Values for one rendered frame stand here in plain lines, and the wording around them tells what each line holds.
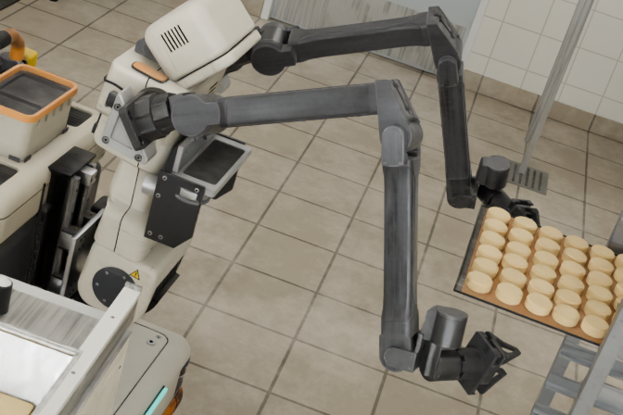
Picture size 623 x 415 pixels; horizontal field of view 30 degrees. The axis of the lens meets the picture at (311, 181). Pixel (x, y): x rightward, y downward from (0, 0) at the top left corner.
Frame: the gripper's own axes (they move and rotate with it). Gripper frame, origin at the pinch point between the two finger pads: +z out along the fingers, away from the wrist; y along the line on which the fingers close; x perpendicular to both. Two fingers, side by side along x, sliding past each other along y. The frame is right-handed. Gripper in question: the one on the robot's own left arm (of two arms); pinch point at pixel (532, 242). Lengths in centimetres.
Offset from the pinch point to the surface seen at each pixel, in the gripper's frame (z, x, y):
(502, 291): 26.3, 35.3, -7.2
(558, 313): 34.2, 27.6, -9.0
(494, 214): 0.8, 17.5, -6.9
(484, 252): 14.0, 30.3, -6.6
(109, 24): -305, -45, 117
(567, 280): 24.8, 17.3, -9.5
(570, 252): 15.8, 8.7, -9.7
